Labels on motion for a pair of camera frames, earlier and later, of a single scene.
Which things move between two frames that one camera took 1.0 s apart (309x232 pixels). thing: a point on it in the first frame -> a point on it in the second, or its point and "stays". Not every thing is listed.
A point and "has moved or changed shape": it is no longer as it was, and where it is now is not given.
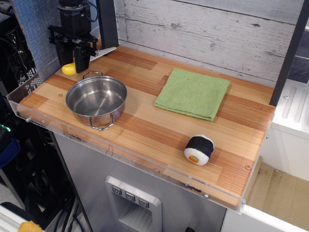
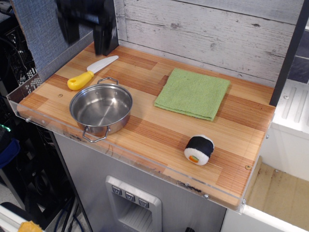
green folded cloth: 193,94 stays
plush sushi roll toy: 199,149 stays
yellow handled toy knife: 70,69 -> 81,79
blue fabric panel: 35,16 stays
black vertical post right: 291,54 stays
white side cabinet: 277,199 stays
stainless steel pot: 97,99 has moved or changed shape
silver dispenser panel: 132,209 stays
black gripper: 75,29 -> 100,13
